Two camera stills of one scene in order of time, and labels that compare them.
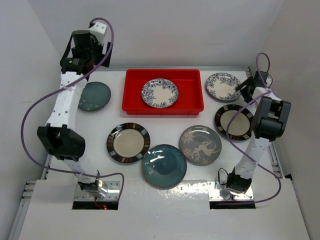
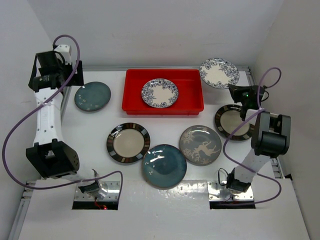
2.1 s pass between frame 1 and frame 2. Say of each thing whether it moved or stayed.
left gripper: moved
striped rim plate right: stayed
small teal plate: stayed
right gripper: moved
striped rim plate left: stayed
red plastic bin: stayed
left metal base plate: stayed
